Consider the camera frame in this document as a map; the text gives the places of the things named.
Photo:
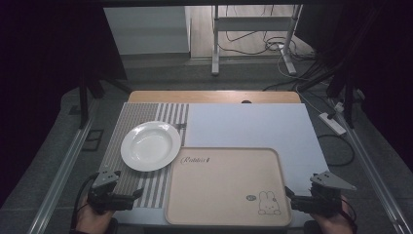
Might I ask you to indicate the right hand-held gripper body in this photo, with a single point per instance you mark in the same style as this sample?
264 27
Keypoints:
321 198

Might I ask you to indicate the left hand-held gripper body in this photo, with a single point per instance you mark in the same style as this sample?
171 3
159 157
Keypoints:
104 191

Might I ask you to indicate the white plate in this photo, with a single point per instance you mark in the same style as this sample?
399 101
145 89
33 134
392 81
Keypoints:
150 146

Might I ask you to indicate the beige tray with rabbit print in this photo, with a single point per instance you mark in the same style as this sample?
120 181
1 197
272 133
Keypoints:
224 188

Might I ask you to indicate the person's right hand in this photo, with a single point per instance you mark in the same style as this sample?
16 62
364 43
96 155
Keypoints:
334 224

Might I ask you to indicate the person's left hand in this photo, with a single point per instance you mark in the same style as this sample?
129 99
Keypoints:
92 221

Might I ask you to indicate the white power strip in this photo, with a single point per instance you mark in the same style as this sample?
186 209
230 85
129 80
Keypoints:
332 124

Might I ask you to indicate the white board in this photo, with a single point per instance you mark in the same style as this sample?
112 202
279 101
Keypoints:
246 126

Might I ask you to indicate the grey striped placemat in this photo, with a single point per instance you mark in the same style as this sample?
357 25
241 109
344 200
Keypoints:
136 112

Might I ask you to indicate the black metal stand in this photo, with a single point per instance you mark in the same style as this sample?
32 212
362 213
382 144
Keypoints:
349 97
83 100

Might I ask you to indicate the wooden table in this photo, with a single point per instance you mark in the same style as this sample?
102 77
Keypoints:
211 97

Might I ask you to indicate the white metal stand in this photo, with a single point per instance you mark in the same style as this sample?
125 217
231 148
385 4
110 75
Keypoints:
250 23

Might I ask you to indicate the aluminium rail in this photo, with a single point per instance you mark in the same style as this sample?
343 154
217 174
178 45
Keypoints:
61 175
373 165

